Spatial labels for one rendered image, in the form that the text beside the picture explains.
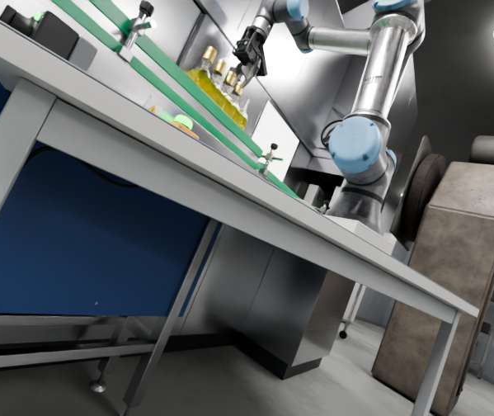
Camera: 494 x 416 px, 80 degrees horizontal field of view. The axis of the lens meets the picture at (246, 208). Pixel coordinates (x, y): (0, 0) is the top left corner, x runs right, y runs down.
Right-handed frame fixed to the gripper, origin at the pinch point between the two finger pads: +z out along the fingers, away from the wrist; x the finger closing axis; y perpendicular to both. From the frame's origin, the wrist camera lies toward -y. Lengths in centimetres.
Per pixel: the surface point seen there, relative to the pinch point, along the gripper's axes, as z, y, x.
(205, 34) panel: -10.9, 14.2, -11.8
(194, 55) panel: -1.5, 14.8, -11.8
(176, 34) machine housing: -4.0, 22.3, -14.7
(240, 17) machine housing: -30.9, 1.3, -14.9
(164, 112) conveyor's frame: 30.9, 32.7, 15.9
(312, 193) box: 4, -110, -11
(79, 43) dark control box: 33, 56, 24
